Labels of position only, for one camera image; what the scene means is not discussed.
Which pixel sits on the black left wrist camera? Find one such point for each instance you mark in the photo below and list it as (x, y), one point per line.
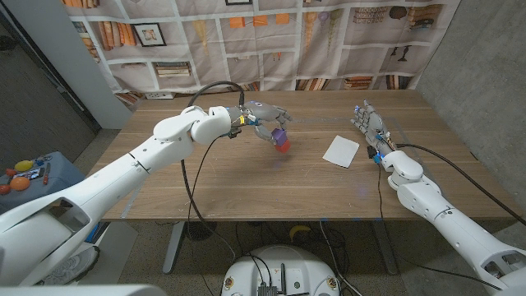
(234, 132)

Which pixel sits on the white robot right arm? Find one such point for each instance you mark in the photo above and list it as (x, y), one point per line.
(452, 230)

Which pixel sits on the white robot torso base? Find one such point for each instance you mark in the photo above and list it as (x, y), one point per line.
(296, 263)

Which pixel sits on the white floor board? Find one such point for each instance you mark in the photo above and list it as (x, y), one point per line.
(119, 246)

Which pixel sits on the dark red toy fruit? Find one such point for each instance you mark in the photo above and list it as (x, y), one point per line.
(4, 189)

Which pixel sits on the grey table leg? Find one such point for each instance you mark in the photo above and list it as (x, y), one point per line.
(386, 251)
(172, 251)

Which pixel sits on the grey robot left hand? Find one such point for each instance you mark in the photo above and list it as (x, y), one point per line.
(265, 112)

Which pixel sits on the white wall outlet strip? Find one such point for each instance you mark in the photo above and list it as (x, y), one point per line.
(160, 95)

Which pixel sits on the orange toy fruit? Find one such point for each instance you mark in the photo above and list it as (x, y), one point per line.
(20, 183)

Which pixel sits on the purple magnetic block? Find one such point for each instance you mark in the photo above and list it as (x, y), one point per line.
(280, 135)

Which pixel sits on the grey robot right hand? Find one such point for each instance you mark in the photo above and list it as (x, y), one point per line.
(374, 125)

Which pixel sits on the small red toy fruit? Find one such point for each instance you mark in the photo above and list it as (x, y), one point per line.
(10, 172)

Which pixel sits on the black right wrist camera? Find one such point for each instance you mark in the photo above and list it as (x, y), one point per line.
(373, 153)

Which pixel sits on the long grey tape strip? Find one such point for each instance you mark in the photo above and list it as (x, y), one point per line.
(324, 120)

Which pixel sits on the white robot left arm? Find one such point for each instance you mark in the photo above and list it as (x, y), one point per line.
(102, 189)

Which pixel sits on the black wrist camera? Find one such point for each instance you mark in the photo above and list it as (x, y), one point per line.
(373, 153)
(234, 132)

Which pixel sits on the red magnetic block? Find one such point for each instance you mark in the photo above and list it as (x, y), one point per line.
(283, 147)

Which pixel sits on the white paper sheet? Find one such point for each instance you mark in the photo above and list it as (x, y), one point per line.
(341, 151)

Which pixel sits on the printed bookshelf backdrop cloth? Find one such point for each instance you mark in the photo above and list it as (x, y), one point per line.
(267, 49)

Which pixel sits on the black round floor object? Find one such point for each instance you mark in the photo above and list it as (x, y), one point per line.
(203, 231)

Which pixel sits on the yellow banana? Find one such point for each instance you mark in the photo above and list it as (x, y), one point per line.
(299, 230)

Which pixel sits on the grey sneaker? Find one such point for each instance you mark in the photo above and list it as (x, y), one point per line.
(74, 267)

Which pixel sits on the yellow toy fruit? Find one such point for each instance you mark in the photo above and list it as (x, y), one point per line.
(24, 165)

